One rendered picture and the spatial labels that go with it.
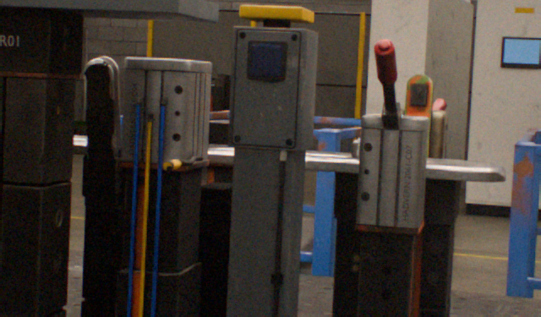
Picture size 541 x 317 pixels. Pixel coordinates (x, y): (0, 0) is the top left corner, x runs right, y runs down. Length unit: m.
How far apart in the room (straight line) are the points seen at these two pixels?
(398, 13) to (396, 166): 8.13
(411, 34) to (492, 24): 0.69
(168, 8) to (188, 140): 0.24
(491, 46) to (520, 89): 0.44
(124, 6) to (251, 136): 0.16
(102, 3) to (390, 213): 0.37
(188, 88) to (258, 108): 0.20
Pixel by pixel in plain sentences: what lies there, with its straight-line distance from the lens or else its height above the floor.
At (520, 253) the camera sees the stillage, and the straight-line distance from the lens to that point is 3.04.
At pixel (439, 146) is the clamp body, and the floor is 1.01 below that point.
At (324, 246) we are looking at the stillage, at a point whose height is 0.59.
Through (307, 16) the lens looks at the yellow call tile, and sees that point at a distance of 0.97.
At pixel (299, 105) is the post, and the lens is 0.94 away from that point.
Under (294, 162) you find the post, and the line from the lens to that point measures 0.95.
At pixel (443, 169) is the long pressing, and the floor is 1.00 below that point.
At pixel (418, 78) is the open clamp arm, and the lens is 1.43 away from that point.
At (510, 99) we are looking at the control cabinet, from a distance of 9.09.
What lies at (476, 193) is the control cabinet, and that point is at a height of 0.19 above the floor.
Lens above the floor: 1.09
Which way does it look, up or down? 3 degrees down
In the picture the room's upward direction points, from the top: 3 degrees clockwise
